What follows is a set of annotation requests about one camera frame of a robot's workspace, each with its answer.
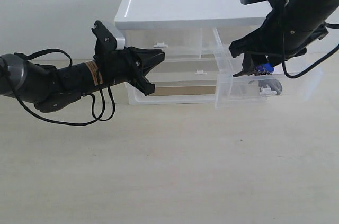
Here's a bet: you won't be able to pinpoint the white plastic drawer cabinet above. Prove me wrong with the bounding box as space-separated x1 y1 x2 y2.
113 0 268 106

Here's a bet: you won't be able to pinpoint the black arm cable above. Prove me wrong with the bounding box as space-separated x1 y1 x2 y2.
281 21 339 79
0 48 115 127

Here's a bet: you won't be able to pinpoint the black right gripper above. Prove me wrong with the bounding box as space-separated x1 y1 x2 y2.
229 4 330 73

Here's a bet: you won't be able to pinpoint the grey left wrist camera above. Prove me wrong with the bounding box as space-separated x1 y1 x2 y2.
91 20 126 57

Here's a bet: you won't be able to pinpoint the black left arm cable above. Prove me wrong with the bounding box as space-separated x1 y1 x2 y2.
0 48 115 127

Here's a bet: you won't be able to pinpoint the keys with blue fob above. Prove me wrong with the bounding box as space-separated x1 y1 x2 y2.
233 63 274 78

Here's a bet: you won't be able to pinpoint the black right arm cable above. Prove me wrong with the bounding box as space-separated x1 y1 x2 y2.
281 21 339 79

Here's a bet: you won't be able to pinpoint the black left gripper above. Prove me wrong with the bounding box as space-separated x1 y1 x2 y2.
95 47 165 96

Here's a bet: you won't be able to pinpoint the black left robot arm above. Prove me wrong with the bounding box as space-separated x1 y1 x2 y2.
1 47 165 113

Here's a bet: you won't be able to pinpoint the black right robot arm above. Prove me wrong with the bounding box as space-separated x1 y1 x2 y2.
229 0 338 76

